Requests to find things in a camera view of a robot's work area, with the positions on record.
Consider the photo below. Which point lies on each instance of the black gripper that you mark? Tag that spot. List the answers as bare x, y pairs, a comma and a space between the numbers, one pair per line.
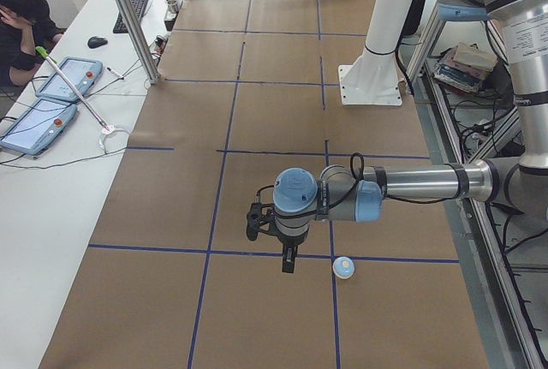
289, 242

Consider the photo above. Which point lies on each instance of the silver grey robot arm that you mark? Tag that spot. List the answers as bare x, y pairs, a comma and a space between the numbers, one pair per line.
358, 192

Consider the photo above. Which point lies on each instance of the brown paper table cover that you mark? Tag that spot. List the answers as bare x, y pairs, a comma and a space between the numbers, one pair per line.
249, 88

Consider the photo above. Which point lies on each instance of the stack of books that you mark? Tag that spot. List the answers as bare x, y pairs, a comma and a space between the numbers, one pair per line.
464, 67

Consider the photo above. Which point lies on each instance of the black marker pen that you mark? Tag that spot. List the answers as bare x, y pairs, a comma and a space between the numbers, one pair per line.
116, 74

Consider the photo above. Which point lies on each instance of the metal cup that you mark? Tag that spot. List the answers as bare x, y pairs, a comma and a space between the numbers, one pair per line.
172, 10

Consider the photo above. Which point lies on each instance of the upper blue teach pendant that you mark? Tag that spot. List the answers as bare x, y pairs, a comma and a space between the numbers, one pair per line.
80, 71

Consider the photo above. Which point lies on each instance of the blue teach pendant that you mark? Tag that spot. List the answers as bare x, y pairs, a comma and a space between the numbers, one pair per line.
38, 126
80, 71

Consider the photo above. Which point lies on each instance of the lower blue teach pendant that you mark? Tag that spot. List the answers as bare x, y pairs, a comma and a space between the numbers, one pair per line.
38, 126

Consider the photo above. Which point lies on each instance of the black computer mouse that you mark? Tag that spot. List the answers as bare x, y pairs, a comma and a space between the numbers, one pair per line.
95, 42

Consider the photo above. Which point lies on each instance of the green tipped metal rod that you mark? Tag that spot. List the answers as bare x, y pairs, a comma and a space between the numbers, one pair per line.
107, 129

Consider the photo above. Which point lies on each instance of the seated person in black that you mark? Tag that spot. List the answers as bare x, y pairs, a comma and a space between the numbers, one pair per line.
25, 25

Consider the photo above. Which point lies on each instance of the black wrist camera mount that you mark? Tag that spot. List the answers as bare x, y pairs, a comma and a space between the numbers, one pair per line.
259, 221

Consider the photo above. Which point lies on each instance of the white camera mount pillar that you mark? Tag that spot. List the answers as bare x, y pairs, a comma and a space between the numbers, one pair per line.
372, 79

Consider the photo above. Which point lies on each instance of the aluminium frame post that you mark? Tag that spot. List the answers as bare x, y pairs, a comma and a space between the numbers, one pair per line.
137, 37

